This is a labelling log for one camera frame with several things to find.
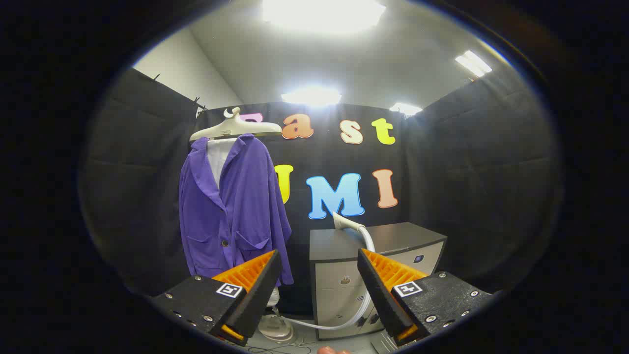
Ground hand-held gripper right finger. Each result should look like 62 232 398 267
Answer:
357 248 493 347

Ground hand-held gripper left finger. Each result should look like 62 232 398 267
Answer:
151 249 283 346

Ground white garment steamer base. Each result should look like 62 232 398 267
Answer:
258 288 295 342

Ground white garment steamer hose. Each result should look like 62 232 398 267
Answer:
283 225 376 331

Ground purple button jacket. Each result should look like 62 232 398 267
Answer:
178 134 294 287

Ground cream clothes hanger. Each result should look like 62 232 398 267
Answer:
189 107 283 142

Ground grey cabinet with black top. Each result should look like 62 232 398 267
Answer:
309 221 448 341

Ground white padded ironing form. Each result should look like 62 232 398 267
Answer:
206 139 236 190

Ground small ceiling light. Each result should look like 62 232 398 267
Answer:
390 102 423 117

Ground round ceiling light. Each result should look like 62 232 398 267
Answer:
281 88 342 106

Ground rectangular ceiling light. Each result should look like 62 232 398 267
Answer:
455 50 493 78

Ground large ceiling light panel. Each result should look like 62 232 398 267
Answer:
262 0 386 30

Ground thin floor cables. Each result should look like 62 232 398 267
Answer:
246 342 315 354

